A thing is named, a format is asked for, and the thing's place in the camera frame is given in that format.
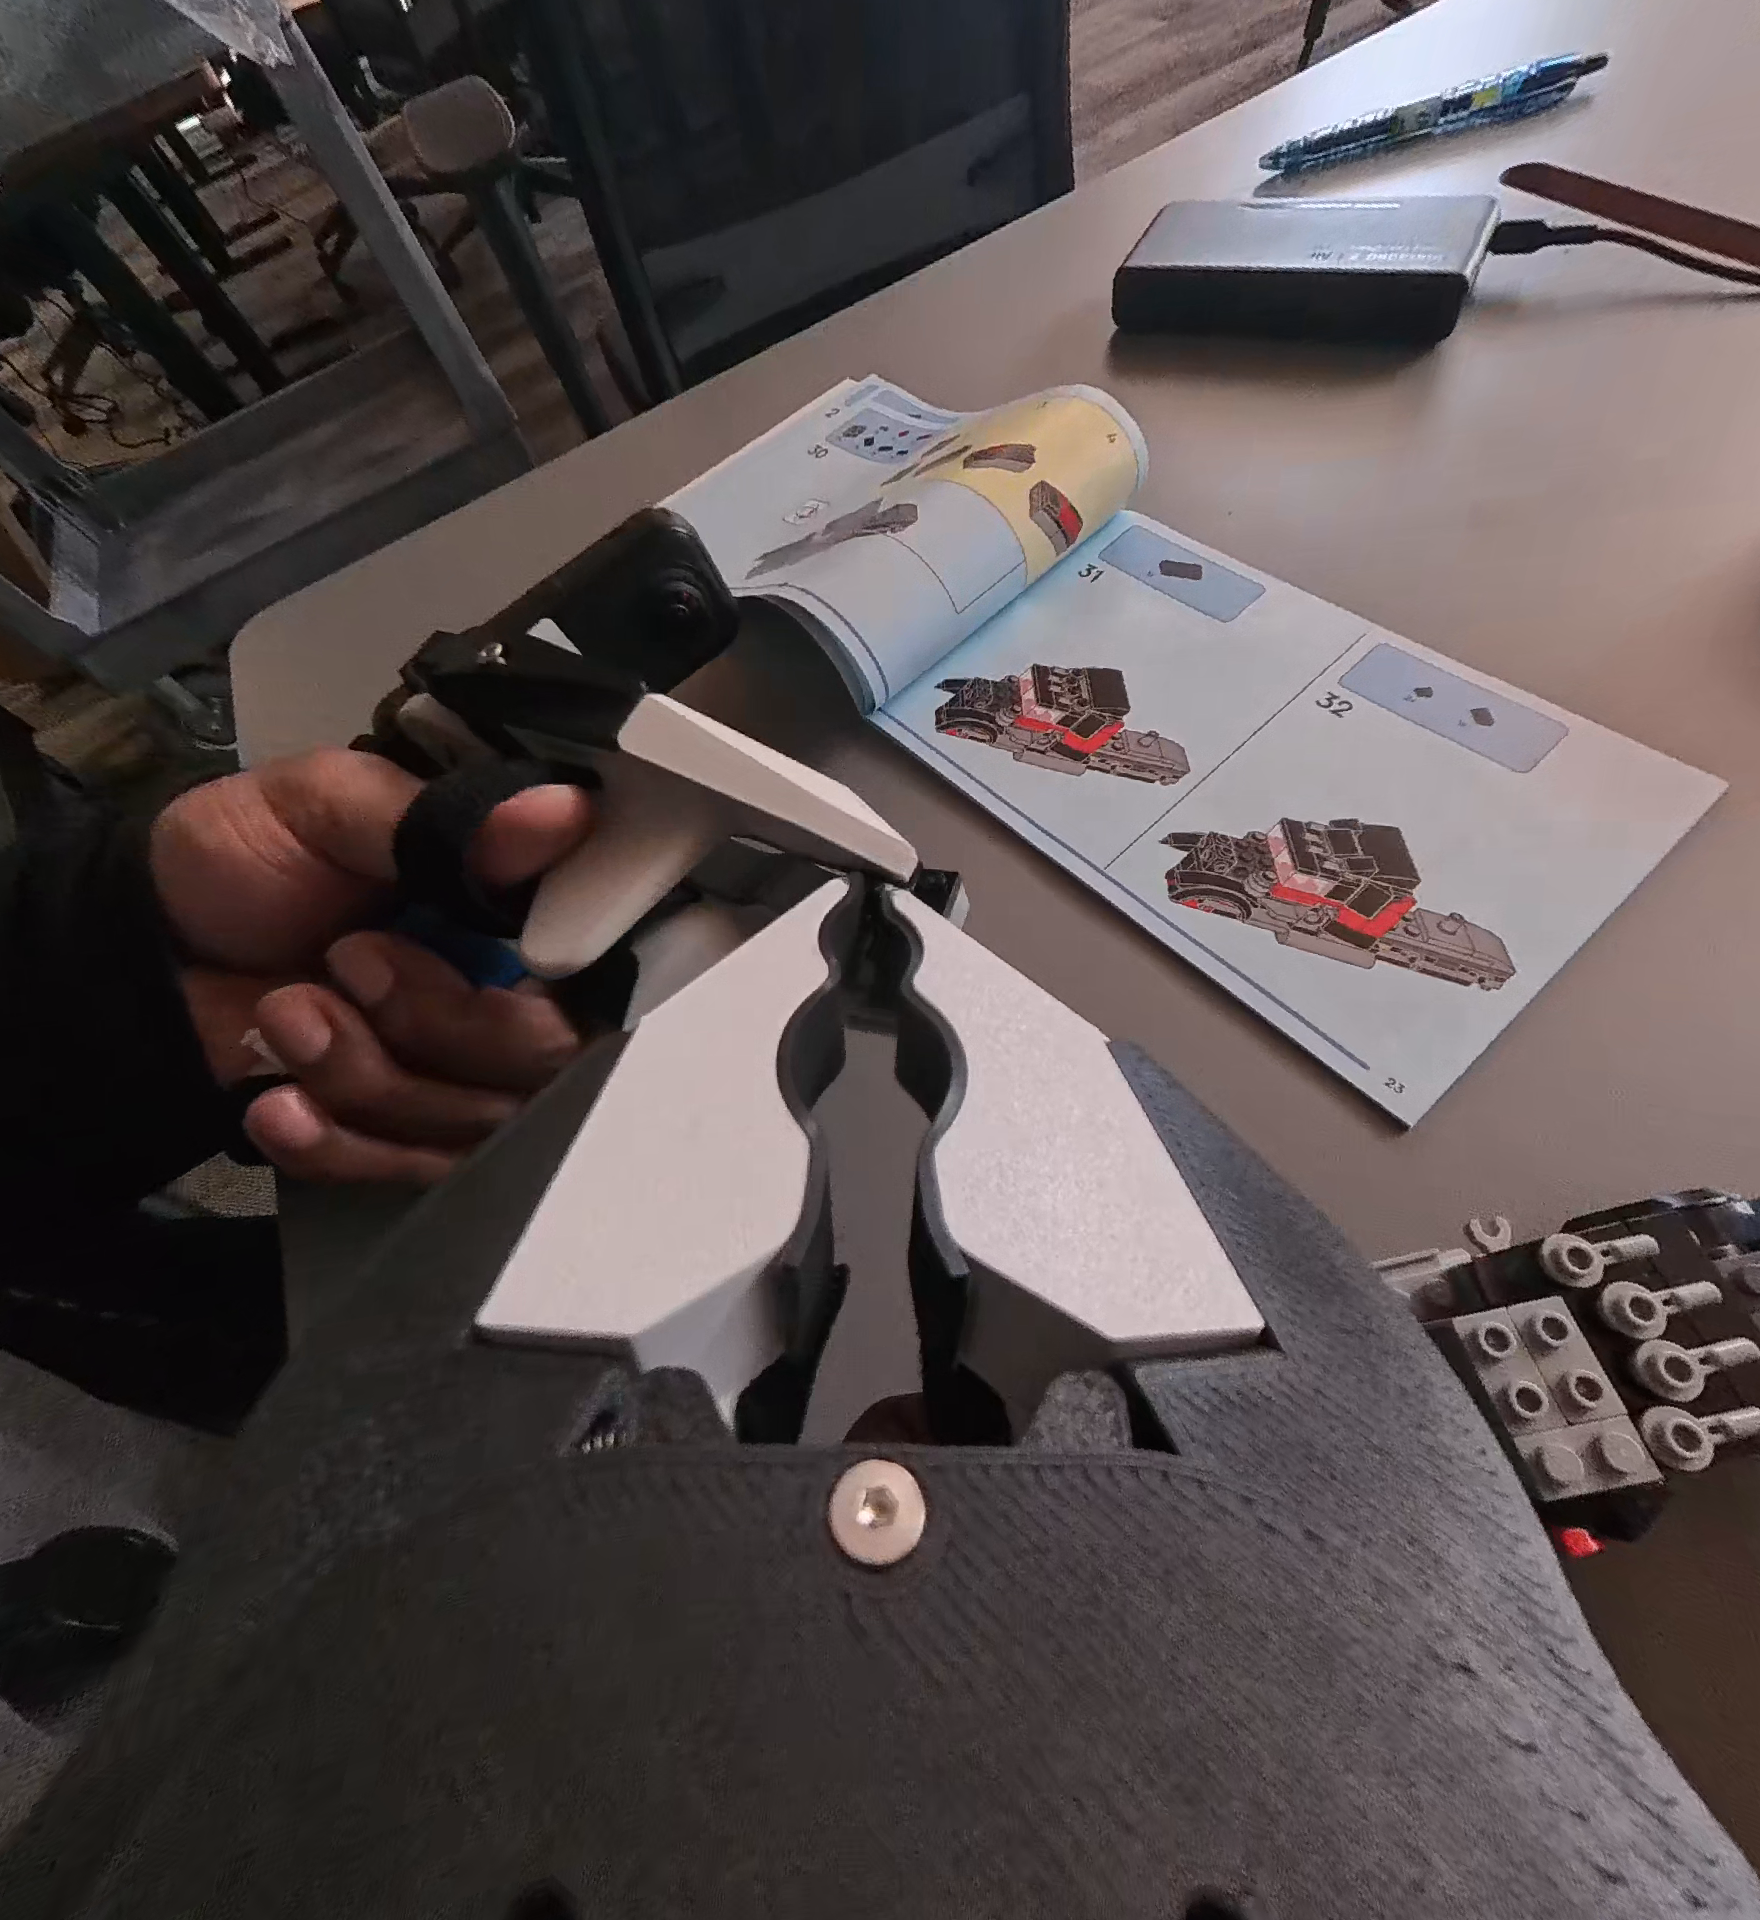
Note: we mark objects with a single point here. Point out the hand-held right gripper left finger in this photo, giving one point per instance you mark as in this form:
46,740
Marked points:
637,1185

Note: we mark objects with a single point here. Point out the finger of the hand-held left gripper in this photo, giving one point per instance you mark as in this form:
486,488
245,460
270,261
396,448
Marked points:
760,788
607,890

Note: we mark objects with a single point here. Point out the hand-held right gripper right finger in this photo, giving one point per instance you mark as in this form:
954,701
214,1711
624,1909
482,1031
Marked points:
1091,1185

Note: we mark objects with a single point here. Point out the grey toy brick assembly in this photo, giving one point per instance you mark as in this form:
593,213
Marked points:
937,887

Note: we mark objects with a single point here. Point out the person's left forearm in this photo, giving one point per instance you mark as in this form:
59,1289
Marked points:
37,975

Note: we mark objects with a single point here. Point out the brown desk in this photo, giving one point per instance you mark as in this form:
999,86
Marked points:
1569,526

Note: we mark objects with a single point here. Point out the person's right hand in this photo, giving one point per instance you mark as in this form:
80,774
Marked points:
903,1422

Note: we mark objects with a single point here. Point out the person's left hand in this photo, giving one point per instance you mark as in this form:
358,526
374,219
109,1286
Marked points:
296,856

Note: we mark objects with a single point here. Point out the toy instruction booklet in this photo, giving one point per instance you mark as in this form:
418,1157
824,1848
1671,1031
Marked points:
1271,841

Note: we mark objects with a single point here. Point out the black mesh office chair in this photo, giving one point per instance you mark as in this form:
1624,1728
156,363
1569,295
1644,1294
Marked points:
821,176

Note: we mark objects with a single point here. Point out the person's black jacket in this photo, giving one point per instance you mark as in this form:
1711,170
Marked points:
100,1346

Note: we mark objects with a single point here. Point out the toy brick truck model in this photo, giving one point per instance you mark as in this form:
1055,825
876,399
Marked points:
1644,1346

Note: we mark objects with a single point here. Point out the person's grey shirt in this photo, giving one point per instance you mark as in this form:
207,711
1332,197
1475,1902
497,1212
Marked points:
10,1443

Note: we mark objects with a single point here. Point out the black power bank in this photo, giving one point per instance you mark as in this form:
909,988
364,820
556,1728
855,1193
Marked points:
1300,272

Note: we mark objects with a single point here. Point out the blue pen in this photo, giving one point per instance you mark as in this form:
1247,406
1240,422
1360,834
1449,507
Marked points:
1438,113

